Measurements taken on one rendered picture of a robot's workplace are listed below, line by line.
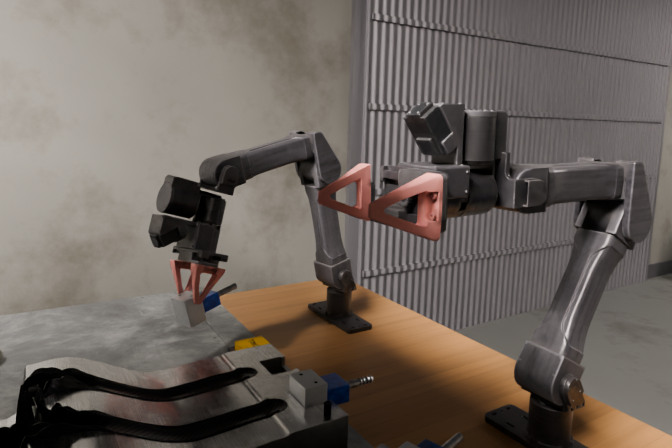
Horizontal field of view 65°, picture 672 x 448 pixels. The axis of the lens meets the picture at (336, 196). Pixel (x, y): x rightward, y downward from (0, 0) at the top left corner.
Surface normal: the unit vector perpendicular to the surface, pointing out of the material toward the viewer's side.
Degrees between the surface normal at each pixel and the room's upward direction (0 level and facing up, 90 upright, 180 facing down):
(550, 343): 60
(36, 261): 90
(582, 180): 87
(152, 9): 90
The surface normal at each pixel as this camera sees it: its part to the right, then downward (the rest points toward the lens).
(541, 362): -0.72, -0.44
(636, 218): 0.53, 0.14
